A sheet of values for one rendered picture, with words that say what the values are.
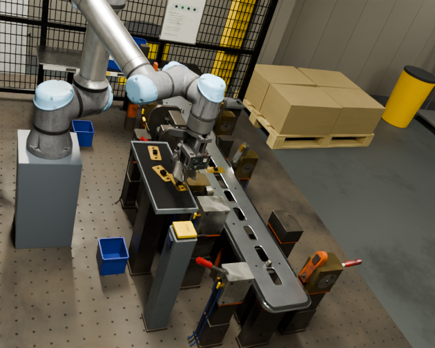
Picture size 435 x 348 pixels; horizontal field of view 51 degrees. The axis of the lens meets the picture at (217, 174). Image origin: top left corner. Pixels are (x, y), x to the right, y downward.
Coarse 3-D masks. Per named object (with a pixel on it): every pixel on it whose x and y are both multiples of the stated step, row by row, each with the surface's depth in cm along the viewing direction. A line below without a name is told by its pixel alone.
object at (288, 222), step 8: (272, 216) 176; (280, 216) 174; (288, 216) 175; (272, 224) 176; (280, 224) 171; (288, 224) 171; (296, 224) 172; (272, 232) 177; (280, 232) 171; (288, 232) 168; (296, 232) 170; (280, 240) 171; (288, 240) 171; (296, 240) 173; (280, 248) 173; (288, 248) 175; (288, 256) 179
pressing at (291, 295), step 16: (208, 144) 207; (224, 160) 200; (208, 176) 187; (224, 176) 190; (240, 192) 184; (240, 208) 176; (224, 224) 165; (240, 224) 168; (256, 224) 170; (240, 240) 161; (256, 240) 163; (272, 240) 166; (240, 256) 154; (256, 256) 156; (272, 256) 159; (256, 272) 150; (288, 272) 155; (256, 288) 144; (272, 288) 147; (288, 288) 149; (272, 304) 141; (288, 304) 143; (304, 304) 145
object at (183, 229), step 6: (174, 222) 134; (180, 222) 135; (186, 222) 136; (174, 228) 133; (180, 228) 133; (186, 228) 134; (192, 228) 135; (180, 234) 131; (186, 234) 132; (192, 234) 133
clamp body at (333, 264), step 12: (324, 264) 154; (336, 264) 156; (312, 276) 154; (324, 276) 153; (336, 276) 156; (312, 288) 155; (324, 288) 158; (312, 300) 163; (288, 312) 167; (300, 312) 164; (312, 312) 168; (288, 324) 167; (300, 324) 170
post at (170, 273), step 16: (176, 240) 132; (192, 240) 133; (176, 256) 135; (160, 272) 143; (176, 272) 140; (160, 288) 143; (176, 288) 145; (160, 304) 148; (144, 320) 157; (160, 320) 154
